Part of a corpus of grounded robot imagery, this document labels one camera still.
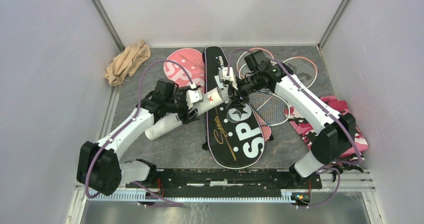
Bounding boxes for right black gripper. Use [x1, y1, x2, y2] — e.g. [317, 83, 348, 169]
[225, 72, 261, 110]

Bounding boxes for clear tube lid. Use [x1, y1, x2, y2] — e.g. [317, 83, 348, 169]
[227, 109, 240, 123]

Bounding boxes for white shuttlecock tube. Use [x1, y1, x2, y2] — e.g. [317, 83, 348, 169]
[145, 87, 229, 141]

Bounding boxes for black sport racket bag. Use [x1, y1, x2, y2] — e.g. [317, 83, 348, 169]
[202, 46, 265, 170]

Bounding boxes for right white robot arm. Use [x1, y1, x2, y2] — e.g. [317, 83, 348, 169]
[219, 50, 359, 188]

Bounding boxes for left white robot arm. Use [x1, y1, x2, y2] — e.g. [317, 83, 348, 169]
[76, 79, 203, 199]

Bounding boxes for pink sport racket bag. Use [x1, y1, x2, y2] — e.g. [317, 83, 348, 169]
[163, 48, 207, 94]

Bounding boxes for beige crumpled cloth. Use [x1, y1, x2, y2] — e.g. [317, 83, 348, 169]
[104, 39, 151, 87]

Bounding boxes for pink camouflage cloth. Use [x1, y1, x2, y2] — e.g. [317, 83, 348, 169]
[286, 95, 369, 160]

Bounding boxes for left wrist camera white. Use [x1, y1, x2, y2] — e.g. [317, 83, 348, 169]
[186, 87, 203, 109]

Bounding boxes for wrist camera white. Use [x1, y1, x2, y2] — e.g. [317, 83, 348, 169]
[218, 66, 237, 89]
[186, 87, 203, 109]

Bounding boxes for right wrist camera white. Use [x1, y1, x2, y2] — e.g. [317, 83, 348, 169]
[218, 66, 237, 89]

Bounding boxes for white frame racket upper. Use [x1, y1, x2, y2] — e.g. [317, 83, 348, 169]
[240, 60, 286, 91]

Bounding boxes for white frame racket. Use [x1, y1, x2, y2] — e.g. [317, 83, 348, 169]
[249, 90, 291, 127]
[240, 60, 286, 91]

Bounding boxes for pink frame racket left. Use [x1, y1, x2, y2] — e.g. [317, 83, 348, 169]
[236, 47, 274, 73]

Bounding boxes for white frame racket lower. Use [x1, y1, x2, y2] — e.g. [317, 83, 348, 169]
[249, 90, 291, 127]

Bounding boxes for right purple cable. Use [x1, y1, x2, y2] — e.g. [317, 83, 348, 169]
[226, 48, 364, 165]

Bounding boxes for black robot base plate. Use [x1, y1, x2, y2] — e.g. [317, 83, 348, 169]
[141, 168, 323, 198]

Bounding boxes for white slotted cable duct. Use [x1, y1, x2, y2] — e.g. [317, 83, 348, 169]
[92, 189, 307, 204]

